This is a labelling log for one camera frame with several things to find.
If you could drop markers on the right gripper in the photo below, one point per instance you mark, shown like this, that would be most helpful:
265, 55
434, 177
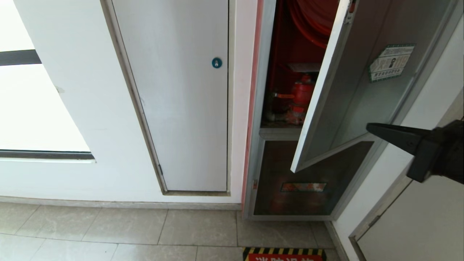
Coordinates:
444, 152

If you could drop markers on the white door with grey frame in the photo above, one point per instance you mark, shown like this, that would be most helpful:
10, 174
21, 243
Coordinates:
417, 228

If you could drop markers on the glass panel lower cabinet door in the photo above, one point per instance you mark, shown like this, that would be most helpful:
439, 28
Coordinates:
275, 174

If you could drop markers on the grey metal cabinet door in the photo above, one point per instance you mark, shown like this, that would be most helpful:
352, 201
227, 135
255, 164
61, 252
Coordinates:
348, 108

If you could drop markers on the red label on glass door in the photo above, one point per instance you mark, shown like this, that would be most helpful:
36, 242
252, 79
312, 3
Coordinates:
303, 187

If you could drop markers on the small door hinge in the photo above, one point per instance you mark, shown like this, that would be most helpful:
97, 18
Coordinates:
160, 169

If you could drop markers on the red cabinet door latch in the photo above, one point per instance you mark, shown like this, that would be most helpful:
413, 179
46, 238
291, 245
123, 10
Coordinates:
351, 7

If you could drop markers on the red yellow black floor sticker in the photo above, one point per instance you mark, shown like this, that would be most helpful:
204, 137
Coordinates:
282, 254

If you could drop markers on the green white inspection card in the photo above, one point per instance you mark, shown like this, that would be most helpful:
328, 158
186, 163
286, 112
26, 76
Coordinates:
391, 62

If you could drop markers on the blue round door lock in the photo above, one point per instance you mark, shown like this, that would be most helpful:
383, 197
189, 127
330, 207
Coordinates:
216, 62

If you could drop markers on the window with dark frame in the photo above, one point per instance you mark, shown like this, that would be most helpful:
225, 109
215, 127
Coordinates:
32, 108

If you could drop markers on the fire hydrant cabinet metal frame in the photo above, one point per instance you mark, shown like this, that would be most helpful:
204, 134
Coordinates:
253, 163

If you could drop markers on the red fire hydrant valve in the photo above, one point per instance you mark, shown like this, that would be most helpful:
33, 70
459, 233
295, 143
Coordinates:
302, 94

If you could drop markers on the white service door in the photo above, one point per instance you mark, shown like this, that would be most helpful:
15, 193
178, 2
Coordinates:
181, 119

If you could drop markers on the grey service door frame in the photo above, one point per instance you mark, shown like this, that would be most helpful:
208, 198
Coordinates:
145, 123

